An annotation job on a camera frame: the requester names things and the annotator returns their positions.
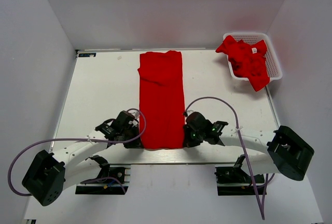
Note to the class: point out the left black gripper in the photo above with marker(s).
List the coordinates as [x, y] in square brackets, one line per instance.
[134, 144]

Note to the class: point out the red t shirts pile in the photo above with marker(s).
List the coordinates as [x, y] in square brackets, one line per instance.
[247, 61]

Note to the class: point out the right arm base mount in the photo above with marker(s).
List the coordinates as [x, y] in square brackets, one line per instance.
[233, 182]

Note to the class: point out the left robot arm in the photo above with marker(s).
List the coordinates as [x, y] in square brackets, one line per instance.
[80, 163]

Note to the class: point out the blue table label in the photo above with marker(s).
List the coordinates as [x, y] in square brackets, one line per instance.
[86, 55]

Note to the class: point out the white plastic basket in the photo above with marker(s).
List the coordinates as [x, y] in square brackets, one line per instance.
[272, 64]

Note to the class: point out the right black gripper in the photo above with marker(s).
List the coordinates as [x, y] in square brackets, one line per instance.
[188, 142]

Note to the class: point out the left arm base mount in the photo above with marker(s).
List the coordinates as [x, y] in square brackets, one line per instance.
[111, 180]

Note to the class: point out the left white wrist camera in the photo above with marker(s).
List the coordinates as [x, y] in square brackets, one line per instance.
[136, 115]

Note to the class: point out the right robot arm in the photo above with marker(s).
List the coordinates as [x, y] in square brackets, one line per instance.
[281, 151]

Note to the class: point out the red t shirt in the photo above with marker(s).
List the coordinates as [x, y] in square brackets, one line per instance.
[162, 99]

